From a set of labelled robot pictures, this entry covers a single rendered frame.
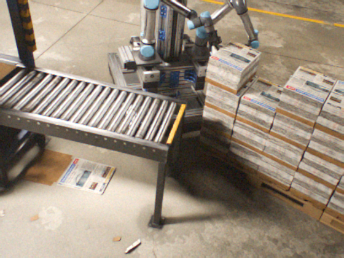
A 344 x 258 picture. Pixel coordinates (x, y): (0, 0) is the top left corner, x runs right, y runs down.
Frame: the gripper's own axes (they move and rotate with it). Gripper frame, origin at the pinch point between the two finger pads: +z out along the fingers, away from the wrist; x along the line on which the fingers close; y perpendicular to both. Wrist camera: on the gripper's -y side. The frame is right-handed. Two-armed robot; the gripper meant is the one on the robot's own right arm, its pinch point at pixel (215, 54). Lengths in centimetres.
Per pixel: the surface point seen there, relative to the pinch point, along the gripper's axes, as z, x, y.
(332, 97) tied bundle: 41, -8, 86
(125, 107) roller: 3, -80, -34
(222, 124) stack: 55, -19, -3
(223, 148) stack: 81, -18, -11
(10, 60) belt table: -48, -89, -124
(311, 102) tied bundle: 39, -18, 75
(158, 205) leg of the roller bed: 75, -98, -22
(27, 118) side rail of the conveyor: -17, -127, -70
